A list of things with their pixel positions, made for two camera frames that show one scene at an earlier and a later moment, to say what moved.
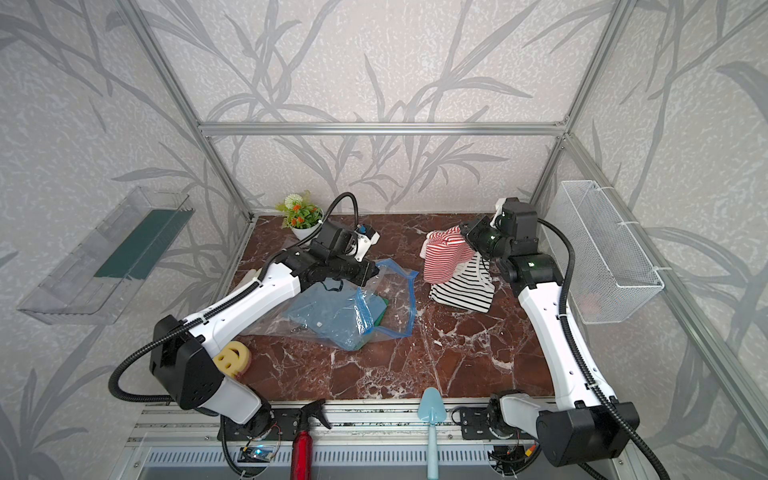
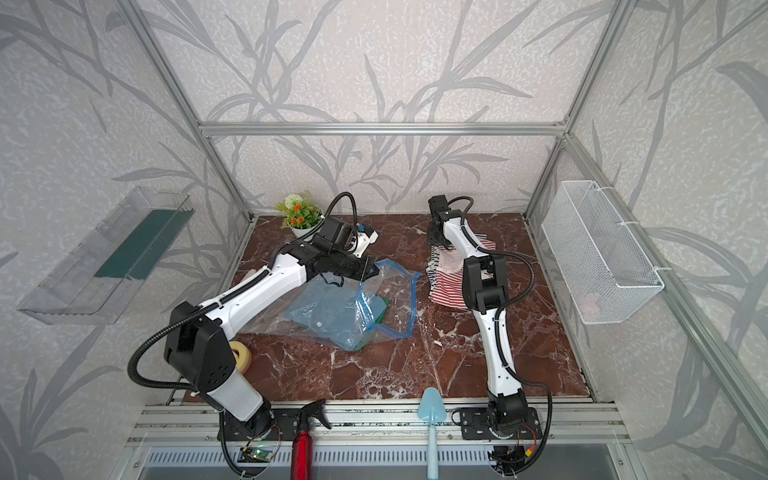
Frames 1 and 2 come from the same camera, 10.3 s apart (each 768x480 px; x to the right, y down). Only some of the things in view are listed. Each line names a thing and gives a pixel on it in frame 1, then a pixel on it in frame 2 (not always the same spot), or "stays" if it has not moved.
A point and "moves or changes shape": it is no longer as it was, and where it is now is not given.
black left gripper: x=363 y=275 stays
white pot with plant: x=302 y=215 stays
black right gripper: x=472 y=233 -> x=430 y=236
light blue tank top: x=335 y=314 stays
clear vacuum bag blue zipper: x=345 y=318 stays
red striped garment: x=442 y=250 moves or changes shape
